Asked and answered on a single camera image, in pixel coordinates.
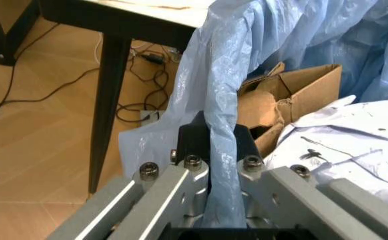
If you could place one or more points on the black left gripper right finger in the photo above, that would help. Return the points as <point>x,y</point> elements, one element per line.
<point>280,197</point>

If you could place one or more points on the white table with black legs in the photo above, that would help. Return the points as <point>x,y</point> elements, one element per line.
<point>114,75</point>

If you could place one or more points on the brown cardboard box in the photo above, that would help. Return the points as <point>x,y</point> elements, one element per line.
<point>300,100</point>

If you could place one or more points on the white plastic bag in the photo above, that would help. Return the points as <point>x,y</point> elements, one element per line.
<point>347,150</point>

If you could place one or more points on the blue plastic trash bag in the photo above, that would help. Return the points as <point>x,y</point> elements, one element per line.
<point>247,62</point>

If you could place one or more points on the black power adapter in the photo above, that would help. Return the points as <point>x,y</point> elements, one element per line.
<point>152,58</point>

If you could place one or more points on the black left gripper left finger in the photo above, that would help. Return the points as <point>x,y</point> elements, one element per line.
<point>167,190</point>

